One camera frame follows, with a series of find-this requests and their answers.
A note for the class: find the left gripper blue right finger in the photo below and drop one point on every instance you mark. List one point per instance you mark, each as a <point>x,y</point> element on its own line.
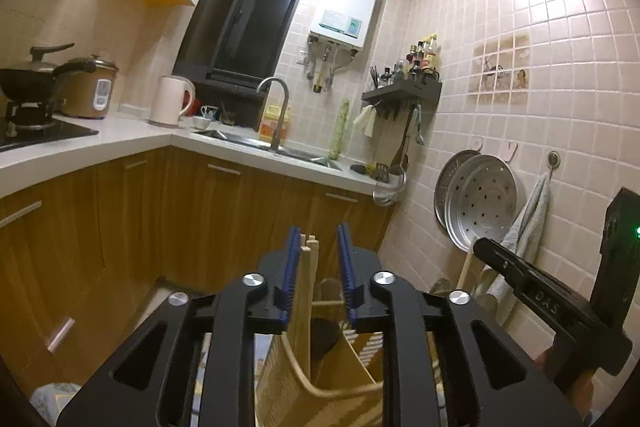
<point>352,288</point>

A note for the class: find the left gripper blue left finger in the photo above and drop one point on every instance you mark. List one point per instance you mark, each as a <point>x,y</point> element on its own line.
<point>286,287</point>

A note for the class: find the dark kitchen window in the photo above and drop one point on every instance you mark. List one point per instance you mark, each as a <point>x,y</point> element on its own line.
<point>232,45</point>

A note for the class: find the grey hanging towel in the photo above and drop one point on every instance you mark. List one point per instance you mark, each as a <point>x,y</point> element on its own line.
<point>523,239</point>

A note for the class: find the yellow slotted utensil basket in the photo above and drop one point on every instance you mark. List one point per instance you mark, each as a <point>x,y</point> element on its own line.
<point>336,381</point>

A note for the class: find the round metal steamer tray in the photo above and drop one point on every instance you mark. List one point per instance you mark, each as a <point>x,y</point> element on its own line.
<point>476,195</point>

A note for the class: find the white electric kettle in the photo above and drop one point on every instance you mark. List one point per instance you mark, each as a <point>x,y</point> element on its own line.
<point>173,98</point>

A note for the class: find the wooden base cabinets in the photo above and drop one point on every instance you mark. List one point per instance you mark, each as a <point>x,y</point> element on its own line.
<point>81,253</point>

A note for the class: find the white water heater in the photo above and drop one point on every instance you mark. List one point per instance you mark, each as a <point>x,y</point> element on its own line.
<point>342,22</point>

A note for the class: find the brown rice cooker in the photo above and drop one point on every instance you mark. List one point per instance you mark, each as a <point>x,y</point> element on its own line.
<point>86,86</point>

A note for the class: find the black frying pan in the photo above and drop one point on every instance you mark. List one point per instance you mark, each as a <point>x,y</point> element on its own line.
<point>34,81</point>

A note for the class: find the black wall spice shelf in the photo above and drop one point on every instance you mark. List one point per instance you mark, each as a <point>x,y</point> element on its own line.
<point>404,90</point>

